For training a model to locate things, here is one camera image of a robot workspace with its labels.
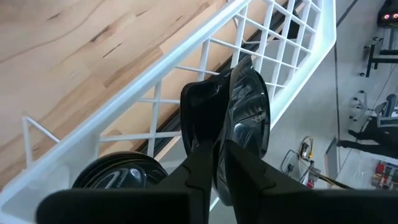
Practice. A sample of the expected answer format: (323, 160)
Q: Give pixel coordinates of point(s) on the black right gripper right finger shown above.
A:
(280, 205)

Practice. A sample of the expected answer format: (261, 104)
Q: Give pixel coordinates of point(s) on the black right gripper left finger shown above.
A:
(155, 205)

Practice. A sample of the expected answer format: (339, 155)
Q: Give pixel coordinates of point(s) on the black teardrop mini plate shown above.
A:
(124, 174)

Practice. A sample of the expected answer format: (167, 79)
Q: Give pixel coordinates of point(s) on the black wavy square mini plate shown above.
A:
(242, 102)

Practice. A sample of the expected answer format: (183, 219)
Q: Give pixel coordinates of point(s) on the grey flat panel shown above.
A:
(332, 158)

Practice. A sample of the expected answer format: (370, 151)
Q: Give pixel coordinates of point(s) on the red boxes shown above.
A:
(382, 174)

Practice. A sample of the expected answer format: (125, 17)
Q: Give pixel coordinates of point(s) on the person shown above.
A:
(373, 143)

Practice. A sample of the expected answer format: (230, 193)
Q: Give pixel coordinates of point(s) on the grey office chair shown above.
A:
(387, 109)

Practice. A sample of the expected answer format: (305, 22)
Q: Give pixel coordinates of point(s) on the black stand with casters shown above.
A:
(371, 57)

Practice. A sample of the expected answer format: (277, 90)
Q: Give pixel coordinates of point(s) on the black device pink lights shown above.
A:
(388, 14)

